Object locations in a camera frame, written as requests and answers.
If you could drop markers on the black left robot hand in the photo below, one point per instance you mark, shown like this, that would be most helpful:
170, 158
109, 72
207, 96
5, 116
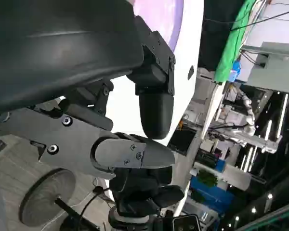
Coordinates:
62, 55

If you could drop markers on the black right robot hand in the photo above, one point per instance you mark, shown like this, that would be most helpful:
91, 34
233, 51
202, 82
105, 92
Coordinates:
139, 190

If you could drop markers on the black monitor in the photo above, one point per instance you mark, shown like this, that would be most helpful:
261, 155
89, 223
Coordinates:
181, 142

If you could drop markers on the green plant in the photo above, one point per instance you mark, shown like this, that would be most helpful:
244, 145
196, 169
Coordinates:
207, 178

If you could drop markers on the black stand pole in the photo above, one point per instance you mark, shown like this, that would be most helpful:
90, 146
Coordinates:
72, 211

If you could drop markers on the blue box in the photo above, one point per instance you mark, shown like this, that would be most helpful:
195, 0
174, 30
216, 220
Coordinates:
212, 195

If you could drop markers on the grey round stand base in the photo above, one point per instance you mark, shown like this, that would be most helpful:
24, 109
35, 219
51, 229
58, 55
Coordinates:
48, 195

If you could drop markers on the lilac plate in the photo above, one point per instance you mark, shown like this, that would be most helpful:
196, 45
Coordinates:
159, 21

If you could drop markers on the black cloth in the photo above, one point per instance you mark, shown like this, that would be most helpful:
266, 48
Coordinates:
214, 36

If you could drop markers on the small blue device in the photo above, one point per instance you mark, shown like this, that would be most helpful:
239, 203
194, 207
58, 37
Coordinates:
236, 71

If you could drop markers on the green cloth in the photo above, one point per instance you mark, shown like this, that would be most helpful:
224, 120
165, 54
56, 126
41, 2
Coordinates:
231, 43

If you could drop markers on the grey machine cabinet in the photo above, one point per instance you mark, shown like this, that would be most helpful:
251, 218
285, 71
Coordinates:
272, 69

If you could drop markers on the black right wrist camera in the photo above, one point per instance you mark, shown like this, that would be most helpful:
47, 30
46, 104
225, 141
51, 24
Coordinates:
185, 223

